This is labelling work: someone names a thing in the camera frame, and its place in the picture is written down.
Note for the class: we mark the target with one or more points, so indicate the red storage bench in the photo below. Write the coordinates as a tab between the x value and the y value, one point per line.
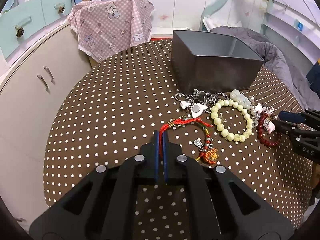
160	38

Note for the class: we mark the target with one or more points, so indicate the dark grey storage box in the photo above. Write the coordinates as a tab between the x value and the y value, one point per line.
212	62

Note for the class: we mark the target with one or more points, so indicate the pink bear print cloth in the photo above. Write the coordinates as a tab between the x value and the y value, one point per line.
104	28

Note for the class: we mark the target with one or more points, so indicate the mint drawer unit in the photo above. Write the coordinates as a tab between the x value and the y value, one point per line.
24	20

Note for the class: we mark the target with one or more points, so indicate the white heart pendant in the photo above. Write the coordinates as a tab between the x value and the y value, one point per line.
196	109

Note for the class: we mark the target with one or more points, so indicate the pale jade pendant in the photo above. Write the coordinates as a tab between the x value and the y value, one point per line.
240	98

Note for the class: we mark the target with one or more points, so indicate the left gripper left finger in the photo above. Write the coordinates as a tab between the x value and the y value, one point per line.
102	205

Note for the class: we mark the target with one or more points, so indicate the grey duvet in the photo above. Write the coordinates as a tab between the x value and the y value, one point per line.
277	62

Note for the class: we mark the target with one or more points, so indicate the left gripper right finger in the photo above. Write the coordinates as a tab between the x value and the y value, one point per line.
219	204

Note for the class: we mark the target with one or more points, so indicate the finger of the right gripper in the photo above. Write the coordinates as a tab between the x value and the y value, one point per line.
308	117
295	133

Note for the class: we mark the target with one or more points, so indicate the beige cabinet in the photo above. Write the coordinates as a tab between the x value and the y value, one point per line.
31	95

